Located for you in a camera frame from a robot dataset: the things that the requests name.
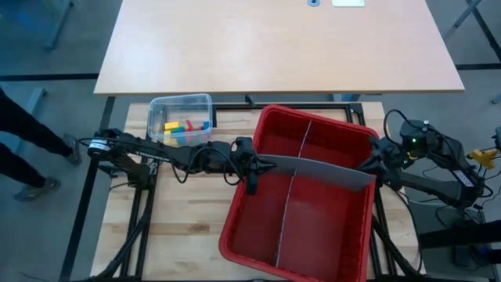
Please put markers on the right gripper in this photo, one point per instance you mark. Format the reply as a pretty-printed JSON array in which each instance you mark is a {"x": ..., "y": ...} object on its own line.
[{"x": 391, "y": 168}]

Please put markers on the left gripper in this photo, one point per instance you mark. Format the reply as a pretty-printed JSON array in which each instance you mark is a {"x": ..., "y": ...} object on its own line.
[{"x": 244, "y": 156}]

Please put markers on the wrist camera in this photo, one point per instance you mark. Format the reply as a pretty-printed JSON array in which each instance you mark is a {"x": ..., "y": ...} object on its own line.
[
  {"x": 381, "y": 144},
  {"x": 251, "y": 184}
]

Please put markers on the red wooden block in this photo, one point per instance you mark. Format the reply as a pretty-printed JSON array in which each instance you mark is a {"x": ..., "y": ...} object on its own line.
[
  {"x": 199, "y": 127},
  {"x": 189, "y": 125}
]

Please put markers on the large beige wooden desk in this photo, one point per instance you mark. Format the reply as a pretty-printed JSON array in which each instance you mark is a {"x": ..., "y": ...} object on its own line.
[{"x": 274, "y": 47}]

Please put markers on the grey metal table leg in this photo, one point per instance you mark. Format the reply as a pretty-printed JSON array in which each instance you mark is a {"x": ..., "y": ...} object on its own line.
[
  {"x": 469, "y": 11},
  {"x": 60, "y": 23},
  {"x": 37, "y": 98}
]

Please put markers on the green wooden block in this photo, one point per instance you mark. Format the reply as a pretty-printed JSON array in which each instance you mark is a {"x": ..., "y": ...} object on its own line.
[{"x": 179, "y": 129}]

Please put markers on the small black frame bracket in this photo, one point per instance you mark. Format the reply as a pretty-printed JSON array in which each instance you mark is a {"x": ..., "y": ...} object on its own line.
[{"x": 250, "y": 100}]

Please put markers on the clear plastic container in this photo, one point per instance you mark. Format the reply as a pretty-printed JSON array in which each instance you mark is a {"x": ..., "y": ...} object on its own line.
[{"x": 180, "y": 102}]

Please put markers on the black electronics box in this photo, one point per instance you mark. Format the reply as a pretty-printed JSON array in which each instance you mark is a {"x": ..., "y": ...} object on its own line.
[{"x": 473, "y": 243}]

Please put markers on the red plastic bin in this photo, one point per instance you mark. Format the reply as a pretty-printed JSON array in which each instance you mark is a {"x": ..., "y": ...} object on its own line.
[{"x": 332, "y": 219}]

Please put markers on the person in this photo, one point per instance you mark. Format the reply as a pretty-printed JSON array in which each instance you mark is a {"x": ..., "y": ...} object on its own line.
[{"x": 23, "y": 125}]

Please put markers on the grey slotted divider panel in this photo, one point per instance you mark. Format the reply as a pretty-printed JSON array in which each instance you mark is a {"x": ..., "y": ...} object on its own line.
[
  {"x": 289, "y": 192},
  {"x": 321, "y": 170}
]

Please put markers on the grey desk grommet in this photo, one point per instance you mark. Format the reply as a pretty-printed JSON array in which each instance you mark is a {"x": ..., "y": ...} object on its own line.
[{"x": 314, "y": 2}]

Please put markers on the yellow wooden block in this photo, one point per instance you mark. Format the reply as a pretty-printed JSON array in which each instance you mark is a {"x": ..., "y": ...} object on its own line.
[
  {"x": 167, "y": 138},
  {"x": 171, "y": 125}
]

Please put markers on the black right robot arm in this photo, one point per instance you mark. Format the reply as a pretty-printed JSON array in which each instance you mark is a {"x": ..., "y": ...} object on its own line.
[{"x": 450, "y": 156}]

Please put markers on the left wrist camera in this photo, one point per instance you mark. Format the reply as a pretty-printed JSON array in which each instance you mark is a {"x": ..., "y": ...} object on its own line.
[{"x": 251, "y": 184}]

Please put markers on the white paper sheet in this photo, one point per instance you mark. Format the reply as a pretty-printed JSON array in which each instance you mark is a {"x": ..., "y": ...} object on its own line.
[{"x": 348, "y": 2}]

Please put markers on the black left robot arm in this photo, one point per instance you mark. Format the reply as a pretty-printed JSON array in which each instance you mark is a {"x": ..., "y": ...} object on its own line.
[{"x": 156, "y": 150}]

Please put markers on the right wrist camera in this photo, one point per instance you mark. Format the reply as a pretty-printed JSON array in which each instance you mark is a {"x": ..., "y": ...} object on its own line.
[{"x": 381, "y": 144}]

